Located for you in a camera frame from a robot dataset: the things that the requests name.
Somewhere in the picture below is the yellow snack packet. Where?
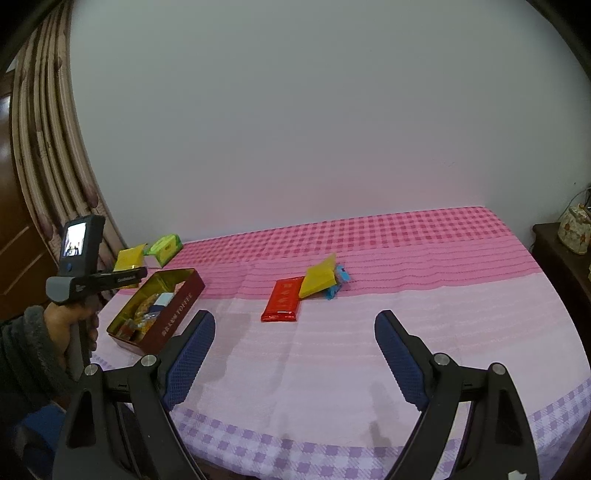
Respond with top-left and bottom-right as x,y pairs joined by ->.
113,246 -> 147,289
298,253 -> 338,299

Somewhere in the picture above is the person's left hand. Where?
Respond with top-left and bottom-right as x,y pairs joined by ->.
44,302 -> 100,370

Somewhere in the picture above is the dark wooden nightstand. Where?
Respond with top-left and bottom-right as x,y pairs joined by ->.
532,222 -> 591,319

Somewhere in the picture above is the red snack packet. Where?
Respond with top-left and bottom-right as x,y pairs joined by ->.
261,276 -> 306,323

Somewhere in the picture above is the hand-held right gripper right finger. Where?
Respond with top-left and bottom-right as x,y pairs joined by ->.
374,310 -> 541,480

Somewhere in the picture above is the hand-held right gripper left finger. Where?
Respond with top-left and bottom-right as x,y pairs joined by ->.
52,310 -> 216,480

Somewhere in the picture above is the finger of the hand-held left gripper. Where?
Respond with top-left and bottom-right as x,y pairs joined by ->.
92,266 -> 148,291

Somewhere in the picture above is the blue and white snack packet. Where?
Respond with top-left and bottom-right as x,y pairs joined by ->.
150,292 -> 178,315

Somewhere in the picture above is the person's left forearm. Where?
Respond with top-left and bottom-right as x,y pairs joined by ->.
0,305 -> 77,425

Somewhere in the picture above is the floral pouch bag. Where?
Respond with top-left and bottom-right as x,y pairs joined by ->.
558,204 -> 591,256

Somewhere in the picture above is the striped beige curtain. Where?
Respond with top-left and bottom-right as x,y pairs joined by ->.
9,0 -> 127,278

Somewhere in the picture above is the pink checked tablecloth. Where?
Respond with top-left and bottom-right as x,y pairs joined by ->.
90,205 -> 587,478

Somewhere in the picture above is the red tin box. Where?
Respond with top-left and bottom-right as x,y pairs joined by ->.
106,268 -> 206,356

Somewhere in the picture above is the blue chair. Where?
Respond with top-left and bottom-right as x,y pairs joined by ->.
14,406 -> 68,480

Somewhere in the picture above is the light blue snack packet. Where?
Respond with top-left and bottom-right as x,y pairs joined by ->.
325,264 -> 352,300

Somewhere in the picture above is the brown wooden door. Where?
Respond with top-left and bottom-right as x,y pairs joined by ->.
0,65 -> 58,319

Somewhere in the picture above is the brown patterned snack packet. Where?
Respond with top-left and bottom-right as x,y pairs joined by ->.
130,294 -> 158,319
136,313 -> 162,335

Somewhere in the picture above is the green tissue box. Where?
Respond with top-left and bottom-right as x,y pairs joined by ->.
142,234 -> 183,269

